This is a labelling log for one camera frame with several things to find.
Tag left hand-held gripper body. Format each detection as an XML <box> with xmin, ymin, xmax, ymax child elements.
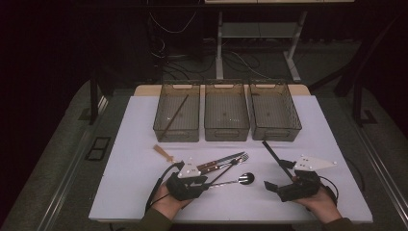
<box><xmin>165</xmin><ymin>157</ymin><xmax>201</xmax><ymax>202</ymax></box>

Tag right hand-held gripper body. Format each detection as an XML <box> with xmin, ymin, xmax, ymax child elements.
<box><xmin>276</xmin><ymin>154</ymin><xmax>338</xmax><ymax>203</ymax></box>

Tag wooden-handled fork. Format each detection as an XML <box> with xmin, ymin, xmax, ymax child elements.
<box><xmin>200</xmin><ymin>153</ymin><xmax>250</xmax><ymax>176</ymax></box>

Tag wooden-handled knife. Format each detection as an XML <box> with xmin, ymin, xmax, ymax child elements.
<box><xmin>196</xmin><ymin>151</ymin><xmax>246</xmax><ymax>171</ymax></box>

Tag black chopstick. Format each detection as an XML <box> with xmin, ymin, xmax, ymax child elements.
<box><xmin>262</xmin><ymin>140</ymin><xmax>297</xmax><ymax>185</ymax></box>

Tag black-handled metal spoon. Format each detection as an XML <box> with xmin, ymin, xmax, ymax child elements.
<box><xmin>208</xmin><ymin>171</ymin><xmax>256</xmax><ymax>189</ymax></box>

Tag dark brown chopstick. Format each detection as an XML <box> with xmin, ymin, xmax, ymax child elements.
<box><xmin>158</xmin><ymin>93</ymin><xmax>191</xmax><ymax>141</ymax></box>
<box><xmin>206</xmin><ymin>158</ymin><xmax>241</xmax><ymax>188</ymax></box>

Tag small wooden piece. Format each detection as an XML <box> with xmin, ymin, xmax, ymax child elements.
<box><xmin>152</xmin><ymin>143</ymin><xmax>176</xmax><ymax>164</ymax></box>

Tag smoky transparent plastic bin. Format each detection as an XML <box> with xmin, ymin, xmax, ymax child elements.
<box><xmin>152</xmin><ymin>80</ymin><xmax>201</xmax><ymax>143</ymax></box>
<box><xmin>248</xmin><ymin>79</ymin><xmax>303</xmax><ymax>142</ymax></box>
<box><xmin>203</xmin><ymin>79</ymin><xmax>250</xmax><ymax>142</ymax></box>

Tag person's left hand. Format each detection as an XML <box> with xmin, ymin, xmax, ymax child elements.
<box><xmin>150</xmin><ymin>182</ymin><xmax>193</xmax><ymax>221</ymax></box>

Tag person's right hand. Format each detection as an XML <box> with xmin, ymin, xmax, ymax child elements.
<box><xmin>293</xmin><ymin>184</ymin><xmax>343</xmax><ymax>224</ymax></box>

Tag black metal stand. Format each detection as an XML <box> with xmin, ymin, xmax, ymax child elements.
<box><xmin>78</xmin><ymin>76</ymin><xmax>101</xmax><ymax>126</ymax></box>
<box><xmin>351</xmin><ymin>79</ymin><xmax>378</xmax><ymax>128</ymax></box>

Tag white standing desk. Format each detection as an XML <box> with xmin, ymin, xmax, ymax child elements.
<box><xmin>204</xmin><ymin>0</ymin><xmax>355</xmax><ymax>84</ymax></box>

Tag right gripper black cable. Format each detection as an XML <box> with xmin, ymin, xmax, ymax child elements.
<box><xmin>319</xmin><ymin>156</ymin><xmax>367</xmax><ymax>207</ymax></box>

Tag metal floor rail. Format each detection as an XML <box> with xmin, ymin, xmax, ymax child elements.
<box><xmin>351</xmin><ymin>124</ymin><xmax>408</xmax><ymax>220</ymax></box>
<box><xmin>36</xmin><ymin>95</ymin><xmax>110</xmax><ymax>231</ymax></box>

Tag white floor cable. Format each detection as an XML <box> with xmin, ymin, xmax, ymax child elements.
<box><xmin>230</xmin><ymin>50</ymin><xmax>271</xmax><ymax>80</ymax></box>

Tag black floor cables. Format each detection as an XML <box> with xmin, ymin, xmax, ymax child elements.
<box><xmin>150</xmin><ymin>32</ymin><xmax>217</xmax><ymax>82</ymax></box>

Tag hanging white cable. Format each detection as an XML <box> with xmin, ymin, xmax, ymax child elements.
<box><xmin>148</xmin><ymin>11</ymin><xmax>197</xmax><ymax>35</ymax></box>

